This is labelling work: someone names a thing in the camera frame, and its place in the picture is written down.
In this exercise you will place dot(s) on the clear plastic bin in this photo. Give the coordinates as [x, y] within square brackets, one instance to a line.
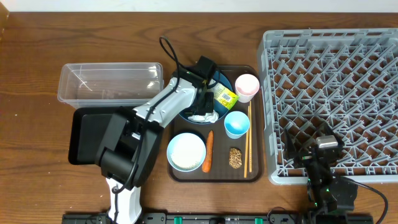
[84, 85]

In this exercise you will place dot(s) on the dark blue plate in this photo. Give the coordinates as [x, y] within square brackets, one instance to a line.
[218, 77]

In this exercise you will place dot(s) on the white napkin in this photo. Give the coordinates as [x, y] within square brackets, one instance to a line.
[207, 118]

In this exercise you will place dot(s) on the light blue rice bowl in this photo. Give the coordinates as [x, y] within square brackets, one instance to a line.
[186, 152]

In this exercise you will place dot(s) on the pink cup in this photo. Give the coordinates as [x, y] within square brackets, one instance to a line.
[246, 86]

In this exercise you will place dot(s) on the wooden chopstick left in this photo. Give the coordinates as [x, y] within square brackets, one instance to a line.
[246, 150]

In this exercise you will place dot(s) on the orange carrot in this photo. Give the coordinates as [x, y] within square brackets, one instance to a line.
[206, 166]

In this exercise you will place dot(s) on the yellow green snack wrapper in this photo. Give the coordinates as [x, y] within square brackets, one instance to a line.
[224, 96]

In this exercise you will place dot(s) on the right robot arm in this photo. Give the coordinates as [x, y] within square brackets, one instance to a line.
[332, 196]

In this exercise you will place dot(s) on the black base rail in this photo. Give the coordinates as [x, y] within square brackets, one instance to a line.
[275, 218]

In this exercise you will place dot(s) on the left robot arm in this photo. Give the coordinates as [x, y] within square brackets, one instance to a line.
[146, 123]

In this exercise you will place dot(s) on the light blue cup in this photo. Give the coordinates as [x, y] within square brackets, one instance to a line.
[236, 124]

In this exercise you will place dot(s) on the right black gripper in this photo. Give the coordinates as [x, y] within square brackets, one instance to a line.
[308, 158]

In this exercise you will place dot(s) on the brown textured food piece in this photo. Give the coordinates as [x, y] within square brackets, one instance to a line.
[235, 158]

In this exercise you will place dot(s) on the black tray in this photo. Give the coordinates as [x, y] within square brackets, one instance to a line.
[88, 129]

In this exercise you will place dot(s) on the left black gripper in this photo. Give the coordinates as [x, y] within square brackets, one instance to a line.
[206, 101]

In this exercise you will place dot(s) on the brown serving tray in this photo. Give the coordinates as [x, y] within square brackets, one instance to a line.
[221, 171]

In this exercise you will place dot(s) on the grey dishwasher rack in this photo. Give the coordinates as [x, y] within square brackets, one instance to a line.
[346, 78]

